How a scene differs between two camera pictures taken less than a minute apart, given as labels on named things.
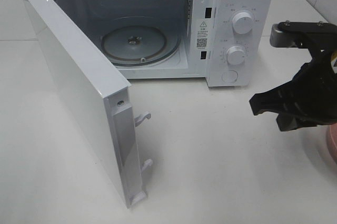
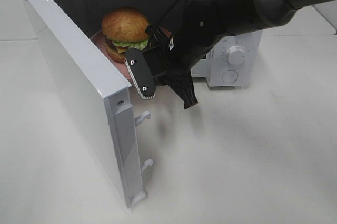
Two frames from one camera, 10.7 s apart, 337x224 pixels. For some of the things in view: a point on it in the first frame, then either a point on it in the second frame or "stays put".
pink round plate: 331,140 to 98,39
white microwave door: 100,90 stays put
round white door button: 229,76 stays put
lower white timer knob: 236,55 stays put
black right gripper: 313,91 to 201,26
